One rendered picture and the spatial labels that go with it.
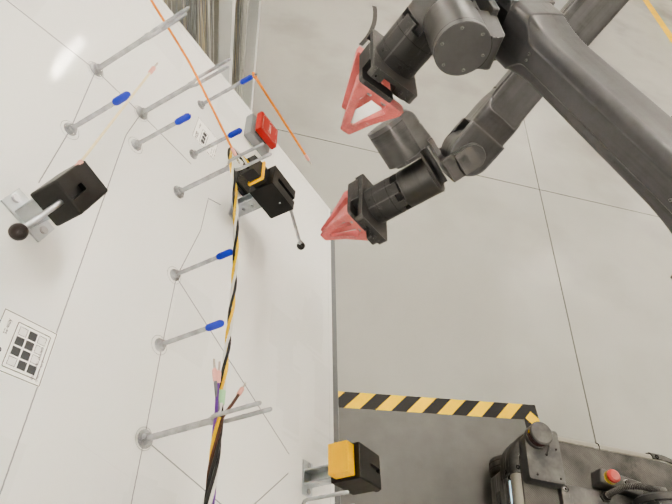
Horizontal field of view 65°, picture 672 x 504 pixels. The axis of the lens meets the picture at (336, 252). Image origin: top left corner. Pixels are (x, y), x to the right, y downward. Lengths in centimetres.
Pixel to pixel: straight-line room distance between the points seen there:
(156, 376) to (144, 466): 9
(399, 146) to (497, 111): 14
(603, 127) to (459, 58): 15
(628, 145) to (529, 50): 15
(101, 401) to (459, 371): 169
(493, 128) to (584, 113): 23
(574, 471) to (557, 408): 43
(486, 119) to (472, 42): 20
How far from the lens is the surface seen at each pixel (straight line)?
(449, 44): 56
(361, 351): 200
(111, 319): 56
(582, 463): 185
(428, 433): 193
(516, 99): 76
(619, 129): 52
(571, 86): 55
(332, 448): 72
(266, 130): 95
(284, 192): 77
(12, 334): 50
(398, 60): 64
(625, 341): 259
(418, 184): 74
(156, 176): 70
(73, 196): 49
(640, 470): 196
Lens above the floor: 168
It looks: 48 degrees down
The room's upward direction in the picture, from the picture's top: 16 degrees clockwise
